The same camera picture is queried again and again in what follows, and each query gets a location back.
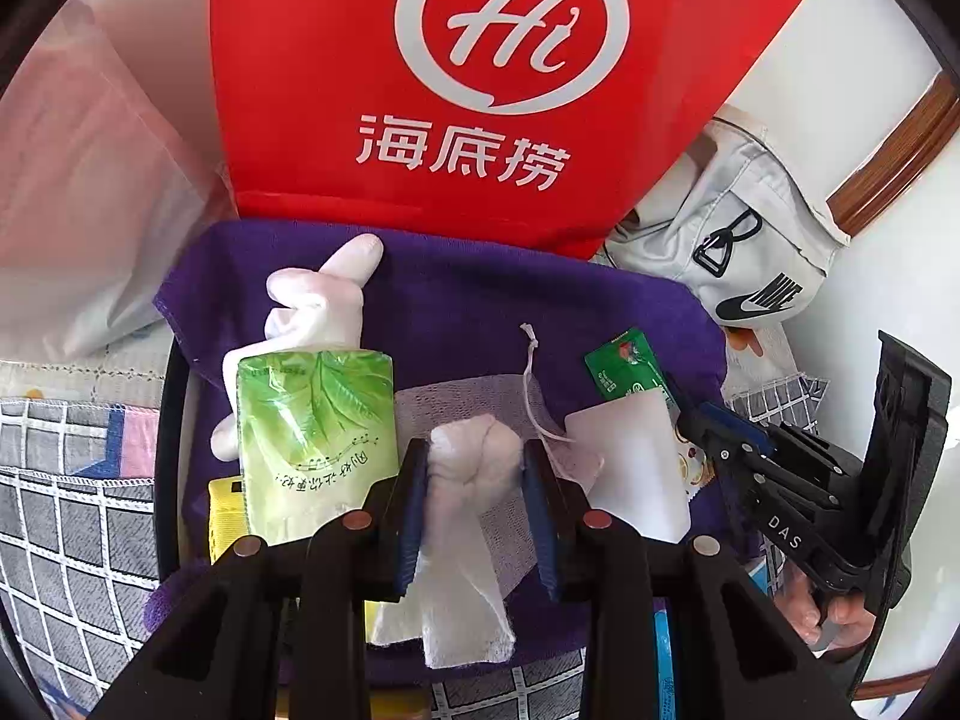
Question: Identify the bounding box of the grey Nike waist bag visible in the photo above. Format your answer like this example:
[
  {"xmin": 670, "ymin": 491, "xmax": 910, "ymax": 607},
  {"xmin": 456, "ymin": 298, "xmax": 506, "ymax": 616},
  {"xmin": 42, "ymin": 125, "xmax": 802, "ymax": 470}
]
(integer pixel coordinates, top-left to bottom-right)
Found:
[{"xmin": 599, "ymin": 106, "xmax": 850, "ymax": 328}]

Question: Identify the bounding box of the blue tissue pack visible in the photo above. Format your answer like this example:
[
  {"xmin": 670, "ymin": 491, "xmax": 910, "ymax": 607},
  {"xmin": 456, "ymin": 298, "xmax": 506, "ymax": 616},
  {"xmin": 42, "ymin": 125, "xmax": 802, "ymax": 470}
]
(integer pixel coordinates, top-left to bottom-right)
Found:
[{"xmin": 650, "ymin": 553, "xmax": 775, "ymax": 720}]

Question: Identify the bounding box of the brown door frame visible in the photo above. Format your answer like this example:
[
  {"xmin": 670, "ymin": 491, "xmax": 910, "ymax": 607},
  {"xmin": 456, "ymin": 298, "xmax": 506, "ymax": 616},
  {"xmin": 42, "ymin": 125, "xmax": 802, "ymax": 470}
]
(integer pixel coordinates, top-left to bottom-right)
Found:
[{"xmin": 828, "ymin": 71, "xmax": 958, "ymax": 238}]

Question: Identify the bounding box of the purple towel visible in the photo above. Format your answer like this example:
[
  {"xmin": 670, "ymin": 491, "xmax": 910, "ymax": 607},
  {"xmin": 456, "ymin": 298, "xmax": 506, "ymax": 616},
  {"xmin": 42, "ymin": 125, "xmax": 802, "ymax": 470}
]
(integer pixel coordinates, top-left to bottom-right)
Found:
[{"xmin": 141, "ymin": 218, "xmax": 752, "ymax": 688}]

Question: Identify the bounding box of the white Miniso plastic bag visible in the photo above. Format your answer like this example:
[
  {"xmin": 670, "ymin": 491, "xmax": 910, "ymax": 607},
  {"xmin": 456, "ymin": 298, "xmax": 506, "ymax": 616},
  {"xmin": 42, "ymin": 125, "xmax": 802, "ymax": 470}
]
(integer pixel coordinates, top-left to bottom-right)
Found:
[{"xmin": 2, "ymin": 0, "xmax": 233, "ymax": 362}]

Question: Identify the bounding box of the small red white sachet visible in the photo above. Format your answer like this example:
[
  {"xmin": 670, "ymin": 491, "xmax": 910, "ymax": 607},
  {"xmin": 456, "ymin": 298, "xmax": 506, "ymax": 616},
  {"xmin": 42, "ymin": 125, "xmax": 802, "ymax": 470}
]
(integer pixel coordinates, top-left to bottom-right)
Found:
[{"xmin": 674, "ymin": 429, "xmax": 716, "ymax": 499}]

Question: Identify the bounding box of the green tissue packet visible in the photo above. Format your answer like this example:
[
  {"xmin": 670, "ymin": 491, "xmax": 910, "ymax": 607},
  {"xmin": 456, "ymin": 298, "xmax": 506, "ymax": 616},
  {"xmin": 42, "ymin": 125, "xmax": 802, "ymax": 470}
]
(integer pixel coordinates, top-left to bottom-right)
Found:
[{"xmin": 236, "ymin": 349, "xmax": 400, "ymax": 546}]

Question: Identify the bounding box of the yellow mesh pouch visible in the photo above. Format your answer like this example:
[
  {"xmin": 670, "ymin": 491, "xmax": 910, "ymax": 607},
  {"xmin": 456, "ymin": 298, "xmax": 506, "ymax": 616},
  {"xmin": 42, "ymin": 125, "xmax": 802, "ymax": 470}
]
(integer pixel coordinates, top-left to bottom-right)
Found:
[{"xmin": 208, "ymin": 476, "xmax": 247, "ymax": 564}]

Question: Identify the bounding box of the red Haidilao paper bag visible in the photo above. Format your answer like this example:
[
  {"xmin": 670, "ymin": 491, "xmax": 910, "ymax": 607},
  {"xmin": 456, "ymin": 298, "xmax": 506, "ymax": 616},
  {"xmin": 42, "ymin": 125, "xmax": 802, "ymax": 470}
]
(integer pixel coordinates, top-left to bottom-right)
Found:
[{"xmin": 210, "ymin": 0, "xmax": 802, "ymax": 259}]

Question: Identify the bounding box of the person's right hand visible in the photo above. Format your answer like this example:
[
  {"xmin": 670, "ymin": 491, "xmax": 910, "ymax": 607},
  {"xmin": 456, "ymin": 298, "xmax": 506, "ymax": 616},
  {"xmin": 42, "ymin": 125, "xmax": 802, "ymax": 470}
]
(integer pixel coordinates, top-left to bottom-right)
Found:
[{"xmin": 775, "ymin": 564, "xmax": 875, "ymax": 652}]

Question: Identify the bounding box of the white sponge block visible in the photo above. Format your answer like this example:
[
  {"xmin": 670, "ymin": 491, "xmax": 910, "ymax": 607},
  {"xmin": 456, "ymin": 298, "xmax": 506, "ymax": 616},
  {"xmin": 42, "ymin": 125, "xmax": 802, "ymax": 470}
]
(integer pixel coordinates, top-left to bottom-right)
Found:
[{"xmin": 565, "ymin": 390, "xmax": 692, "ymax": 543}]

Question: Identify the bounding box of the white glove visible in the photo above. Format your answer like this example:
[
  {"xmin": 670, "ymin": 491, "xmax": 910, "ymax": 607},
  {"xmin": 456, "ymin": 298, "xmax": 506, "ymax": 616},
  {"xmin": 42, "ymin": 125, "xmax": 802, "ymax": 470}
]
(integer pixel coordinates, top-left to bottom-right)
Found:
[{"xmin": 210, "ymin": 232, "xmax": 384, "ymax": 461}]

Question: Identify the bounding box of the green snack packet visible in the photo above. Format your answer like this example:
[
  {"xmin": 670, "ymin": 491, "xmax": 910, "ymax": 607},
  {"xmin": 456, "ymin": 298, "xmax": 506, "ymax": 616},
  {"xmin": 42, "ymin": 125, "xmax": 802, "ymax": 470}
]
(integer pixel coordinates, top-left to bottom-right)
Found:
[{"xmin": 584, "ymin": 328, "xmax": 672, "ymax": 401}]

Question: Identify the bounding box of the white mesh net bag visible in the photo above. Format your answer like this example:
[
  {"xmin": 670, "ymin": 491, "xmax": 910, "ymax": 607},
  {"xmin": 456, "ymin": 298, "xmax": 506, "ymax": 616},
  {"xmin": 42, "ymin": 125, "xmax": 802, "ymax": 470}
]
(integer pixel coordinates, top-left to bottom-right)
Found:
[{"xmin": 410, "ymin": 323, "xmax": 604, "ymax": 608}]

